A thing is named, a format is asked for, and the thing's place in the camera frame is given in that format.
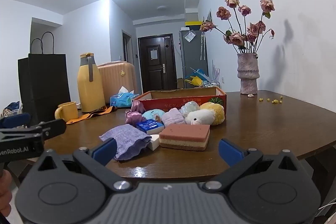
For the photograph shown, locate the blue and yellow floor clutter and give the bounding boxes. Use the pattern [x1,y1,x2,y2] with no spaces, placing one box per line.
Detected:
[184,67,211,88]

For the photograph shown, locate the yellow thermos jug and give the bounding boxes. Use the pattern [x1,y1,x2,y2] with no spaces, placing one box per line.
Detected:
[77,53,106,113]

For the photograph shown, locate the pink suitcase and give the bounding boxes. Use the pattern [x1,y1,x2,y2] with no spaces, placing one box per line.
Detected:
[97,62,135,106]

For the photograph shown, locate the white eraser block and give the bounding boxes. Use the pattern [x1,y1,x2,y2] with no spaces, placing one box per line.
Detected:
[147,134,160,150]

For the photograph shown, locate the light blue plush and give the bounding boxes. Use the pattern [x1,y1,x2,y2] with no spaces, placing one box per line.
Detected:
[142,109,165,125]

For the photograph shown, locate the black paper bag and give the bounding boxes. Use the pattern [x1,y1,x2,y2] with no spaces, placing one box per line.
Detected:
[18,31,71,119]

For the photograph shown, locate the red cardboard box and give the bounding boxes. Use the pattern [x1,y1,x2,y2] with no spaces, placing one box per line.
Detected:
[133,87,227,119]

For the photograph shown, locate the lilac fluffy towel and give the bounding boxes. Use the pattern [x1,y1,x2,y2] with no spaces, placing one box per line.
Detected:
[161,108,186,127]

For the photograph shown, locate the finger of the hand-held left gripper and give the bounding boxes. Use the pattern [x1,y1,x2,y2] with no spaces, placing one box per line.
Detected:
[0,112,30,130]
[0,119,67,141]

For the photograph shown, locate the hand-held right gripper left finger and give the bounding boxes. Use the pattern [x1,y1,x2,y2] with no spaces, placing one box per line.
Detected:
[37,138,133,190]

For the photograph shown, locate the grey refrigerator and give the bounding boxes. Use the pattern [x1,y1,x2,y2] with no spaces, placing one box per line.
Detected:
[179,29,208,83]

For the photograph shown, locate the yellow plush toy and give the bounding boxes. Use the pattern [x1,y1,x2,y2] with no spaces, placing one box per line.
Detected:
[199,102,225,125]

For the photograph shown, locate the purple knitted cloth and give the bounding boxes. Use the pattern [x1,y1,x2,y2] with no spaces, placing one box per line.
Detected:
[99,124,151,161]

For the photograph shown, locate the white cable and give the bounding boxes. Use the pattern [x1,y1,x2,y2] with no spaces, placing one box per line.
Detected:
[315,202,336,224]

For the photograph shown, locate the orange strap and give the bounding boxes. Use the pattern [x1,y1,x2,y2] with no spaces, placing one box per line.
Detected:
[66,106,118,125]

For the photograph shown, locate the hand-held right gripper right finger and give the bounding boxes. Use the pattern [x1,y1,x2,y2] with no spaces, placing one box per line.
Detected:
[203,139,300,191]

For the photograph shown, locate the pink layered sponge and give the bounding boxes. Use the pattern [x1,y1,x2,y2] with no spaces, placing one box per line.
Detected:
[159,123,211,151]

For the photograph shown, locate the blue small carton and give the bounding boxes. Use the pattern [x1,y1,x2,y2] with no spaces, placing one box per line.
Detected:
[136,119,164,135]

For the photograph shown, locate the yellow box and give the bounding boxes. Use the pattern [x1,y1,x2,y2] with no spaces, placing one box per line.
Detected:
[184,21,204,29]

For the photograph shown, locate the person's left hand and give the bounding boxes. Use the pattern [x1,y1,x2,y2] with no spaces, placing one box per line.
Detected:
[0,170,12,217]

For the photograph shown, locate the pink ceramic vase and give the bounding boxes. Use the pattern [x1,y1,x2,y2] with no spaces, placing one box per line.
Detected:
[237,53,260,95]

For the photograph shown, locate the white plush toy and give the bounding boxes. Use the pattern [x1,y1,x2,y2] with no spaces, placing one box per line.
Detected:
[185,109,216,125]

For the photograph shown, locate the yellow mug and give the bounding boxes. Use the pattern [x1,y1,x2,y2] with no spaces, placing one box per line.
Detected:
[55,101,79,122]

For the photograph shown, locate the pink satin scrunchie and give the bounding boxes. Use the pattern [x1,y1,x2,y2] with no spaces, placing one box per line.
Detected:
[125,100,146,126]

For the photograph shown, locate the dried pink roses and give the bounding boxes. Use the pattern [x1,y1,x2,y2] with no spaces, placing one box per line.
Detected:
[201,0,276,54]

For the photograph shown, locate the dark brown door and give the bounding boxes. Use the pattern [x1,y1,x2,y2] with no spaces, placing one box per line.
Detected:
[138,34,175,93]

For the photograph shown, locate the blue tissue pack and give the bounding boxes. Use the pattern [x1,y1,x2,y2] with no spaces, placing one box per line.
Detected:
[110,86,140,108]

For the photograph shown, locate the pale green mesh pouf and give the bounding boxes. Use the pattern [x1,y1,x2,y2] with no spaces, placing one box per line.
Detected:
[181,102,201,118]

